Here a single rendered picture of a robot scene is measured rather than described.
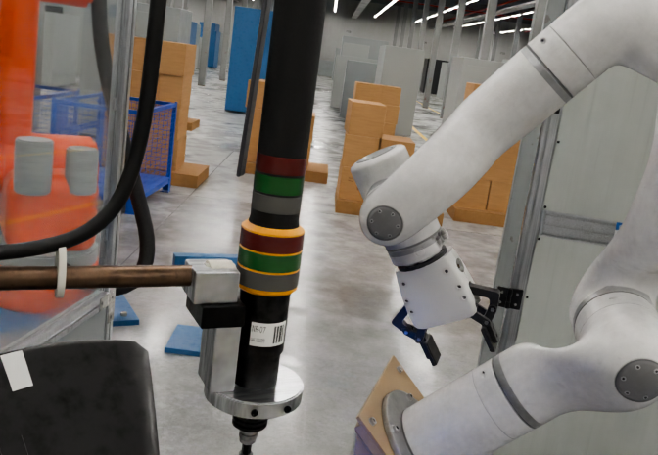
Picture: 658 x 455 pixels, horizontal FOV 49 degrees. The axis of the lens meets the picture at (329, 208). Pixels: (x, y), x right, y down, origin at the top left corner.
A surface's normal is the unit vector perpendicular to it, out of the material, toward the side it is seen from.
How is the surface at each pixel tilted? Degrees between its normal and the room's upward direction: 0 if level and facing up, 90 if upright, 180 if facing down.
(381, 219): 95
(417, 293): 104
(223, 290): 90
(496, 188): 90
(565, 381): 108
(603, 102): 90
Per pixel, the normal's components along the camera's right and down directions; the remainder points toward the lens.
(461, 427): -0.40, -0.02
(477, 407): -0.50, -0.19
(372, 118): 0.06, 0.22
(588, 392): -0.58, 0.61
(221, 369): 0.43, 0.25
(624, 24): -0.15, 0.33
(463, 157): 0.36, -0.22
